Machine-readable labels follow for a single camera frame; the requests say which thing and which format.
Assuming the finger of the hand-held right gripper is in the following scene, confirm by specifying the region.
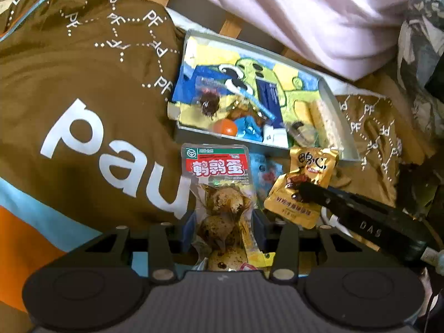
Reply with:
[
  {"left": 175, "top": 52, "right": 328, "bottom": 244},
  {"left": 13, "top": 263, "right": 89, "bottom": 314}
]
[
  {"left": 296, "top": 180, "right": 347, "bottom": 217},
  {"left": 326, "top": 185, "right": 399, "bottom": 216}
]

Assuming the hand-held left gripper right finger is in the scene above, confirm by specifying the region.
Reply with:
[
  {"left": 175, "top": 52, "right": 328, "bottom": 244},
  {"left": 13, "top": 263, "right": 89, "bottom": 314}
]
[{"left": 253, "top": 209, "right": 370, "bottom": 281}]

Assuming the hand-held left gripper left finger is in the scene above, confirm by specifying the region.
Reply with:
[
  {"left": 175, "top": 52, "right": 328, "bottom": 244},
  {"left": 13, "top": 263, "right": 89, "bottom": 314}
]
[{"left": 81, "top": 211, "right": 198, "bottom": 281}]

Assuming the gold snack packet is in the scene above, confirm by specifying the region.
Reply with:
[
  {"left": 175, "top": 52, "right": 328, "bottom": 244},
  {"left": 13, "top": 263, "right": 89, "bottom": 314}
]
[{"left": 263, "top": 146, "right": 340, "bottom": 230}]

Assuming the red label quail egg packet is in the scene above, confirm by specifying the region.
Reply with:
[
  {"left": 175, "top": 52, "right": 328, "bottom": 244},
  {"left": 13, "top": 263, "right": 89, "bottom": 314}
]
[{"left": 180, "top": 143, "right": 275, "bottom": 272}]

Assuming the clear cookie packet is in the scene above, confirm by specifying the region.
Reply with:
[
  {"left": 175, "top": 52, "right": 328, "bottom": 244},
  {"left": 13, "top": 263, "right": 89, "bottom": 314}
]
[{"left": 286, "top": 121, "right": 319, "bottom": 147}]

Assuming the cartoon-lined shallow box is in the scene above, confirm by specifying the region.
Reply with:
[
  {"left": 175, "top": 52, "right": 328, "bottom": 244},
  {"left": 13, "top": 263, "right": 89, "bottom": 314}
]
[{"left": 167, "top": 29, "right": 364, "bottom": 162}]

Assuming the tangerine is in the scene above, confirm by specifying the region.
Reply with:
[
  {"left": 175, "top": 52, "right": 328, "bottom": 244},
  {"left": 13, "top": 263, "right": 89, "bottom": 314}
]
[{"left": 213, "top": 118, "right": 239, "bottom": 138}]

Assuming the yellow snack packet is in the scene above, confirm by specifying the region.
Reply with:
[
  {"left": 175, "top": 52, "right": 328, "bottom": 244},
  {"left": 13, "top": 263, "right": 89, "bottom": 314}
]
[{"left": 227, "top": 103, "right": 261, "bottom": 120}]

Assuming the clear packet dark snack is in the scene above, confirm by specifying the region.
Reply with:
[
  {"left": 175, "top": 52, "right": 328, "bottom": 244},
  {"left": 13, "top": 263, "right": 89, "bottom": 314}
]
[{"left": 196, "top": 75, "right": 223, "bottom": 118}]

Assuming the light blue snack packet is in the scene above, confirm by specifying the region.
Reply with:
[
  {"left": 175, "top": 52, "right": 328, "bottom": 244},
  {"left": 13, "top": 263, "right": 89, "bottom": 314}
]
[{"left": 249, "top": 152, "right": 284, "bottom": 196}]

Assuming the white small packet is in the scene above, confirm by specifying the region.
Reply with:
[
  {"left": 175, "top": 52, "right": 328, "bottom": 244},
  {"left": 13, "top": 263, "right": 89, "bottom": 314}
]
[{"left": 263, "top": 125, "right": 289, "bottom": 147}]

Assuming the pale cereal bar packet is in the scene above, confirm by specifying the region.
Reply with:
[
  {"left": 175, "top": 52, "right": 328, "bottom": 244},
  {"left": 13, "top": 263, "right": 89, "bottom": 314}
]
[{"left": 310, "top": 98, "right": 339, "bottom": 147}]

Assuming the dark blue snack bar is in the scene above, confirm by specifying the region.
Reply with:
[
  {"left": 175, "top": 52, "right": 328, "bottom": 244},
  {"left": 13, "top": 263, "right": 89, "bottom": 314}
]
[{"left": 256, "top": 77, "right": 282, "bottom": 126}]

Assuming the cartoon dinosaur drawing paper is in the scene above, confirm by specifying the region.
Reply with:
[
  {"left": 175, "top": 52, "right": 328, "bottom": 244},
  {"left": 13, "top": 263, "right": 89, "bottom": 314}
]
[{"left": 171, "top": 36, "right": 321, "bottom": 136}]

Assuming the grey printed cloth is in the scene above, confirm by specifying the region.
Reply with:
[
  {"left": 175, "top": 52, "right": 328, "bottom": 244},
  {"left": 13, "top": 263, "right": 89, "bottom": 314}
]
[{"left": 396, "top": 0, "right": 444, "bottom": 118}]

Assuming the pink bed sheet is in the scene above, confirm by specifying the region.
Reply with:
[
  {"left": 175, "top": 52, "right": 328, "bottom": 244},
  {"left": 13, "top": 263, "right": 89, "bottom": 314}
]
[{"left": 156, "top": 0, "right": 428, "bottom": 84}]

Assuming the brown printed blanket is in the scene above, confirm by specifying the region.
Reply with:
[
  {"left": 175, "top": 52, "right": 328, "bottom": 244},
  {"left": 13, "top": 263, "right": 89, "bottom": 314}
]
[{"left": 0, "top": 0, "right": 438, "bottom": 333}]

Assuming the white cable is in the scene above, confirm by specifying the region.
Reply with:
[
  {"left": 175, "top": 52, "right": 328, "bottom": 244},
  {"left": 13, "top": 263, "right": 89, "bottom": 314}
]
[{"left": 320, "top": 207, "right": 349, "bottom": 234}]

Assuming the wooden bed frame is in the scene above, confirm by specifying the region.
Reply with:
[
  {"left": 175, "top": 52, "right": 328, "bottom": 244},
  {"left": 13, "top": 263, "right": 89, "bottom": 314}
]
[{"left": 153, "top": 0, "right": 290, "bottom": 58}]

